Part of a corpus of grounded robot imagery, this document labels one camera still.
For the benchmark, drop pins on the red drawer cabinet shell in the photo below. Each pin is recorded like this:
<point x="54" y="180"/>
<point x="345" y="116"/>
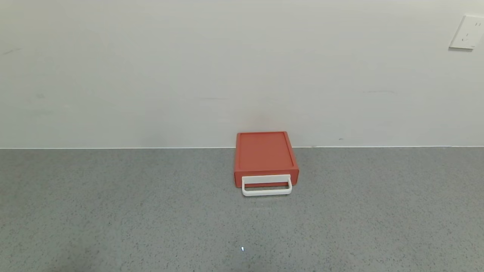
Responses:
<point x="264" y="151"/>

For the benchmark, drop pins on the white wall socket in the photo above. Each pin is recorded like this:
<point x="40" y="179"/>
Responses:
<point x="469" y="33"/>

